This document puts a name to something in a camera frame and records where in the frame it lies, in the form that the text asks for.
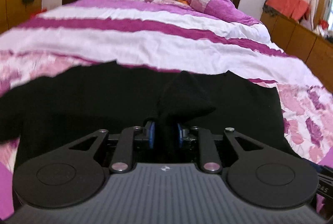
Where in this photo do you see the black garment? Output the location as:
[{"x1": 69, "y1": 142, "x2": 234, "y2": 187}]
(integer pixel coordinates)
[{"x1": 0, "y1": 59, "x2": 300, "y2": 175}]

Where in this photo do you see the purple white floral bedspread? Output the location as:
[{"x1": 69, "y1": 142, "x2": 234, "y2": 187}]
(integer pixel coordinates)
[{"x1": 1, "y1": 0, "x2": 332, "y2": 223}]

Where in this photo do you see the folded purple floral quilt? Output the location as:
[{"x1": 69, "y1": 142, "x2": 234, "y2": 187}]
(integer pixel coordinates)
[{"x1": 185, "y1": 0, "x2": 260, "y2": 26}]

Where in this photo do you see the wooden sideboard cabinet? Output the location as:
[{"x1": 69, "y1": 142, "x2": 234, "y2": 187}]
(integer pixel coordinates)
[{"x1": 260, "y1": 12, "x2": 333, "y2": 92}]

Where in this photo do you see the red item on sideboard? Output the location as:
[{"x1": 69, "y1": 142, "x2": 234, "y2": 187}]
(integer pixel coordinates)
[{"x1": 318, "y1": 19, "x2": 329, "y2": 30}]

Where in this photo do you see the small red item on floor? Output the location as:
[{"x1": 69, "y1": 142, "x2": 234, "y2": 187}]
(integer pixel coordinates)
[{"x1": 30, "y1": 8, "x2": 47, "y2": 19}]

